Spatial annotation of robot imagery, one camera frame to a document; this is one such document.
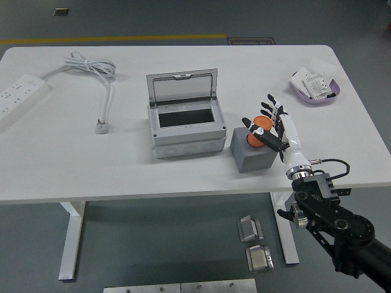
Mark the purple plastic tray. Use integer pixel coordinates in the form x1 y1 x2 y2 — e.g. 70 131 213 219
288 70 341 107

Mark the grey cube block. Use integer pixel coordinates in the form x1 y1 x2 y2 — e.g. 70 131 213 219
230 125 283 174

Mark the grey junction box with lid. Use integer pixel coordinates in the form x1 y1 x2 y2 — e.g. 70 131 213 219
145 67 227 160

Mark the packaged white wall socket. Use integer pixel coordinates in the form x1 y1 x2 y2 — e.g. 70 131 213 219
302 72 334 100

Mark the white table leg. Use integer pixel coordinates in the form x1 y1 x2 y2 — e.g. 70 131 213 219
270 192 300 265
58 201 86 281

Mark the white power strip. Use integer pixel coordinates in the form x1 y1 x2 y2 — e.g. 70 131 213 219
0 74 51 131

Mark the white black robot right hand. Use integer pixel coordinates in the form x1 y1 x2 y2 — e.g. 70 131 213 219
241 93 310 173

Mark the grey metal base plate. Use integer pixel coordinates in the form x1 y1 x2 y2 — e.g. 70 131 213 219
103 286 181 293
180 278 257 293

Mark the white switch plate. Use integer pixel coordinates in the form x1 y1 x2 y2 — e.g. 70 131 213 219
290 66 315 95

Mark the dark floor sign mat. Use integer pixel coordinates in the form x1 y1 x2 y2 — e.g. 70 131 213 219
226 37 276 47

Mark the white power cord with plug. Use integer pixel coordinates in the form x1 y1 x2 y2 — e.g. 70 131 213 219
41 51 119 135

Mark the metal foot plate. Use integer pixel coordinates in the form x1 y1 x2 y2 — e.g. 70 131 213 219
245 245 275 273
236 215 264 244

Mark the white square cover plate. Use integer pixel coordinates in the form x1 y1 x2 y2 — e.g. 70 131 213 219
307 57 337 80

